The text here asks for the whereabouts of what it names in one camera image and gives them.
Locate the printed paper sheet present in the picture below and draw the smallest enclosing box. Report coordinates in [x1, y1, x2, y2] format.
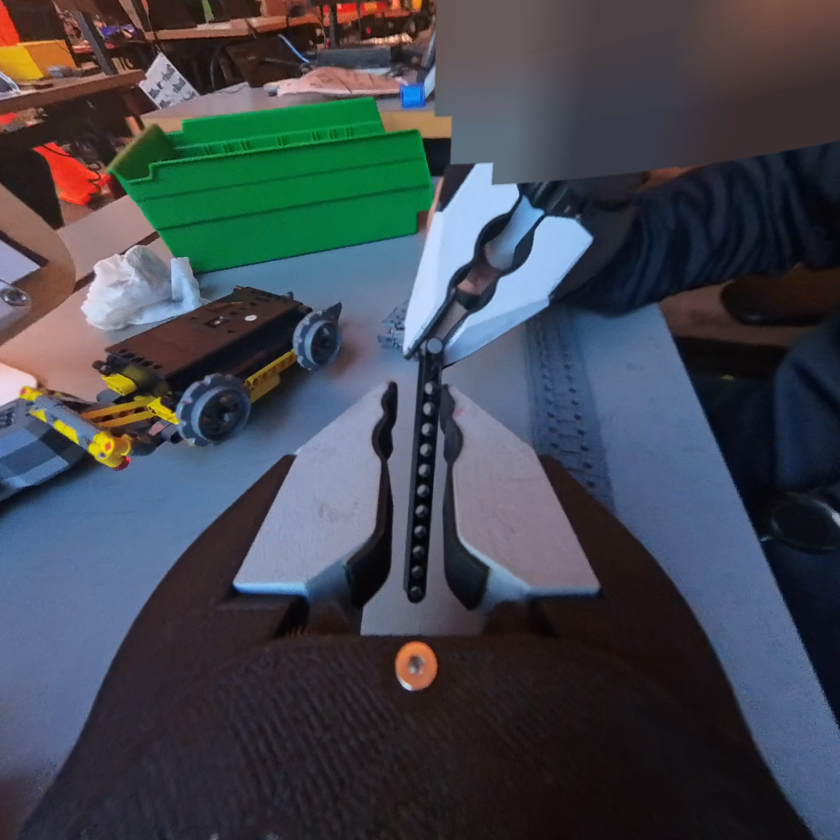
[277, 64, 409, 99]

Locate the yellow black toy car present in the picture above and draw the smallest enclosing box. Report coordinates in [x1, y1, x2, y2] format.
[18, 285, 345, 471]

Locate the grey building block assembly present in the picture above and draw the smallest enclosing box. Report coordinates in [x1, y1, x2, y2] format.
[0, 394, 88, 504]

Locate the green plastic bin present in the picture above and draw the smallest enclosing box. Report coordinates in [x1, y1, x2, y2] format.
[107, 96, 435, 277]

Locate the long black perforated beam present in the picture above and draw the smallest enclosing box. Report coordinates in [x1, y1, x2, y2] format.
[402, 336, 447, 605]

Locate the red plastic part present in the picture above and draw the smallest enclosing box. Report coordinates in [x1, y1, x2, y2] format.
[31, 142, 110, 206]

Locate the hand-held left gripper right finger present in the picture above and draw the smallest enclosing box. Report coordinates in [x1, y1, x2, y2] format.
[441, 384, 601, 611]

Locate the instruction sheet on stand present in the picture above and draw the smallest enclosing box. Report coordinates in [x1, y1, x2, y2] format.
[0, 182, 80, 347]

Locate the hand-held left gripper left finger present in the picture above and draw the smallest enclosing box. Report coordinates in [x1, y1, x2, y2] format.
[233, 381, 399, 601]

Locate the flat grey track strip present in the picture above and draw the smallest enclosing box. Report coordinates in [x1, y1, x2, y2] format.
[527, 307, 616, 511]

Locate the grey track strip right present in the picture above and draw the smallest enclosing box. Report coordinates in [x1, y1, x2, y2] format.
[377, 301, 412, 350]

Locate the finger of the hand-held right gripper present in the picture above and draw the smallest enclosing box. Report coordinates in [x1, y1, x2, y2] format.
[446, 215, 595, 366]
[402, 164, 522, 361]

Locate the yellow storage bin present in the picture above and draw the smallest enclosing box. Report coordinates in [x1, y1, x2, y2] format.
[0, 39, 80, 82]

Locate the person's upper body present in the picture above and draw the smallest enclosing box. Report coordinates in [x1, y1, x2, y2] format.
[676, 322, 840, 729]

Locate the long wooden workbench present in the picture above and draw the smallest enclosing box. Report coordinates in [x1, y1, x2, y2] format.
[0, 67, 147, 114]

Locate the black white printed sign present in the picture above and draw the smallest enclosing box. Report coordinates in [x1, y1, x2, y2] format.
[140, 52, 199, 110]

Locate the crumpled white tissue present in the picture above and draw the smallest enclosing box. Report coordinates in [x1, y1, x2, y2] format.
[80, 245, 202, 332]

